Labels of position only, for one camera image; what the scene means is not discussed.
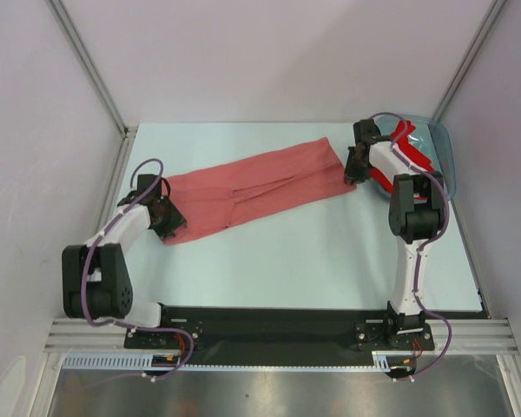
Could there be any salmon pink t shirt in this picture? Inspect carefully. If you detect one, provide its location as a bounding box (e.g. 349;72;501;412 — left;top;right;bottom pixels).
164;137;356;245

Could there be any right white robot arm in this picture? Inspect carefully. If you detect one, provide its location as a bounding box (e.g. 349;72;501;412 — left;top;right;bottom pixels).
344;118;449;348

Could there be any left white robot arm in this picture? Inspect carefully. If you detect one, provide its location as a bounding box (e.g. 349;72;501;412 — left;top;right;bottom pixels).
62;174;186;348

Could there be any bright red t shirt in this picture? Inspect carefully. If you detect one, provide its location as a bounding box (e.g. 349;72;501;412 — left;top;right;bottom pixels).
368;119;434;195

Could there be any clear blue plastic bin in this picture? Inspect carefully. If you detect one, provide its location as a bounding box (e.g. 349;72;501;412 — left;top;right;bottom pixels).
373;114;457;201

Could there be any grey slotted cable duct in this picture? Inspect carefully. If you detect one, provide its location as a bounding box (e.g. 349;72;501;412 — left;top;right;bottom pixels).
63;352;415;374

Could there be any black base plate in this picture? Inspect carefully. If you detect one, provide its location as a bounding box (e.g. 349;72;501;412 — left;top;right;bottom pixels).
69;303;491;367

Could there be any right aluminium corner post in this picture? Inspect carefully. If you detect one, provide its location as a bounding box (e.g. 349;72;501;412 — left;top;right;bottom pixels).
432;0;509;122

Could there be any aluminium corner post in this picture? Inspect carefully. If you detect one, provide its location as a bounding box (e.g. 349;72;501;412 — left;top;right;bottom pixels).
45;0;129;137
432;0;509;122

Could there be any left aluminium corner post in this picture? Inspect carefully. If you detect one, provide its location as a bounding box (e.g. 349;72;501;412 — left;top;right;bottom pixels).
45;0;129;137

